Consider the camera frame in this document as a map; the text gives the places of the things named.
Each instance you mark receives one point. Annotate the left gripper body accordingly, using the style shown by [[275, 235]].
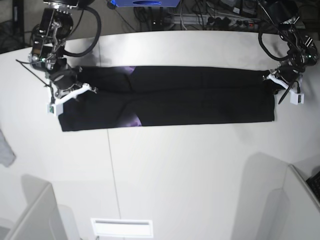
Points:
[[288, 73]]

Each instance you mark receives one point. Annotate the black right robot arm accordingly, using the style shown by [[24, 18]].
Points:
[[48, 53]]

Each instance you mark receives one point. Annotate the white partition lower right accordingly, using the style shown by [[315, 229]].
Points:
[[291, 212]]

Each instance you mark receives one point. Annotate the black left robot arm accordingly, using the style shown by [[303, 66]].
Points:
[[283, 16]]

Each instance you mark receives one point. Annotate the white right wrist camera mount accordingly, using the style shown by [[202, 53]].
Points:
[[67, 98]]

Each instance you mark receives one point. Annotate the black keyboard at right edge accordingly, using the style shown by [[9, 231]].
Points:
[[314, 184]]

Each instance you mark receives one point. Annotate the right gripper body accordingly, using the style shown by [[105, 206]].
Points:
[[64, 78]]

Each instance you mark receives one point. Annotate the white partition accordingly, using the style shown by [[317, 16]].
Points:
[[291, 212], [29, 210]]

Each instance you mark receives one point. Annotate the black T-shirt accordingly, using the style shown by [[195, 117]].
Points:
[[148, 96]]

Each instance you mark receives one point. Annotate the grey cloth at left edge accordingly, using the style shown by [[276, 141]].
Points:
[[7, 155]]

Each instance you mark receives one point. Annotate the blue box at top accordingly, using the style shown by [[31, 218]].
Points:
[[145, 3]]

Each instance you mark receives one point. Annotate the white partition lower left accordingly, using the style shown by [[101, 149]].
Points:
[[29, 210]]

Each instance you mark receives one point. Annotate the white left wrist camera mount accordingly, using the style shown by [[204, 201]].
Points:
[[292, 87]]

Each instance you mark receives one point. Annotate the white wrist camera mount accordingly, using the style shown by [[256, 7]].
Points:
[[292, 87], [67, 98]]

